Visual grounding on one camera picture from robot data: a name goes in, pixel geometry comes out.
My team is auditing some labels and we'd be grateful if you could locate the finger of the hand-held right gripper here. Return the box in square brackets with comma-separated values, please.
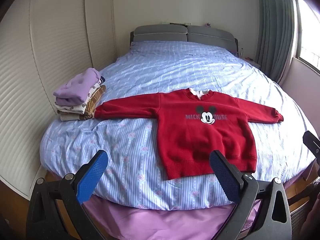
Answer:
[302, 130, 320, 165]

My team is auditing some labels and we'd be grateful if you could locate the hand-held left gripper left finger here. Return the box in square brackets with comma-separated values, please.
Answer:
[26, 149, 108, 240]

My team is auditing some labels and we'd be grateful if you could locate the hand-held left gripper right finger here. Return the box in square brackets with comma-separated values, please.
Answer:
[209, 150, 293, 240]

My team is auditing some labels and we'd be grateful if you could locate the red cartoon print sweatshirt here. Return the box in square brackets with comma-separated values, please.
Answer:
[94, 88, 284, 180]

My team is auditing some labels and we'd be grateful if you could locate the pile of clothes at left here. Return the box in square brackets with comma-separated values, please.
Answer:
[55, 82, 100, 114]

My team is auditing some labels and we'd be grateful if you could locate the folded beige garment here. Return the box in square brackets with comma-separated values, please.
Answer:
[59, 112, 93, 122]

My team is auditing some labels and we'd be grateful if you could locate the folded brown plaid garment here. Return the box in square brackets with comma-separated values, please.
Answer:
[80, 85, 107, 119]

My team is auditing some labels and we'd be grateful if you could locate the folded purple sweatshirt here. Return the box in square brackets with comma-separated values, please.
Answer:
[53, 68, 102, 105]

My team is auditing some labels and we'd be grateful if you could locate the white nightstand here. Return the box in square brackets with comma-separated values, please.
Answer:
[244, 57, 262, 70]

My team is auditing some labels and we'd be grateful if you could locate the window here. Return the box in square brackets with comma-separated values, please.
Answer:
[296, 0, 320, 73]

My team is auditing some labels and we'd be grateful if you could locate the grey-green curtain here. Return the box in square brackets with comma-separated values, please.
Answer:
[255, 0, 298, 83]

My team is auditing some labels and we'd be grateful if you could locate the bed with striped blue duvet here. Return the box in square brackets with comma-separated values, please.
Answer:
[39, 41, 317, 210]

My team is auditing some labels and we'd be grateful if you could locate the cream slatted wardrobe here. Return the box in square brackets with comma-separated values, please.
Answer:
[0, 0, 118, 198]

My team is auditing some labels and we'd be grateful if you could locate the grey upholstered headboard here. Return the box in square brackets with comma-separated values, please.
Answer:
[130, 24, 238, 53]

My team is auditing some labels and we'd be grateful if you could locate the wooden bed frame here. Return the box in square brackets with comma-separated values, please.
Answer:
[44, 165, 319, 240]

